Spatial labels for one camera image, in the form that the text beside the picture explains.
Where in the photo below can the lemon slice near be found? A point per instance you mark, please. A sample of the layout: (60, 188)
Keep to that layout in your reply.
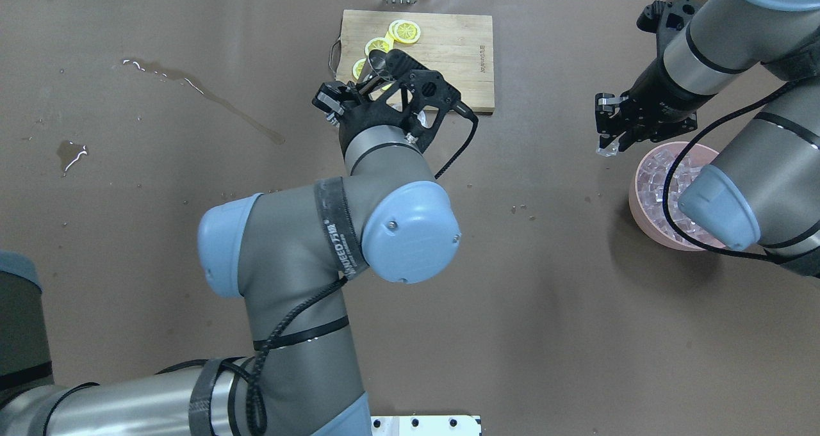
(357, 68)

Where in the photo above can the clear ice cube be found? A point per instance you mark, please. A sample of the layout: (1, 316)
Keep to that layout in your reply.
(611, 149)

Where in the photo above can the pink bowl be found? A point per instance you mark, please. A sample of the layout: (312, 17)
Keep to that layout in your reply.
(645, 194)

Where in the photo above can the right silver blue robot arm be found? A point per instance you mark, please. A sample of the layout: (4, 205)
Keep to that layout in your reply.
(759, 195)

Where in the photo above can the lemon slice far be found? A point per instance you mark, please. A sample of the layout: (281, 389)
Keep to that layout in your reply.
(405, 31)

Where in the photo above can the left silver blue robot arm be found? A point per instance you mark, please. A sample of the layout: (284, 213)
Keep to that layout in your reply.
(287, 254)

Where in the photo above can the bamboo cutting board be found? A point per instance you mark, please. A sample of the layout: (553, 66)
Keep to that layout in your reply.
(459, 46)

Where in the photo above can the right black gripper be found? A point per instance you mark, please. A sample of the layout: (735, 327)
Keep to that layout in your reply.
(648, 97)

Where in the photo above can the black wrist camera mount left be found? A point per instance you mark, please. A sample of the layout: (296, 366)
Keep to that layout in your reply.
(421, 87)

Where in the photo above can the lemon slice middle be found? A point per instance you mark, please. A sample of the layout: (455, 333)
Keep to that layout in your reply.
(381, 43)

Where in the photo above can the steel double jigger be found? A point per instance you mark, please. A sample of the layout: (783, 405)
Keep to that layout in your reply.
(376, 65)

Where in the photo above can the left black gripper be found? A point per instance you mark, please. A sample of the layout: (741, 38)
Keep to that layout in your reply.
(369, 118)

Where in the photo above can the lemon slice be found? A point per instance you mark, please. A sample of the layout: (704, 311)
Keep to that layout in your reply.
(357, 68)
(381, 43)
(405, 31)

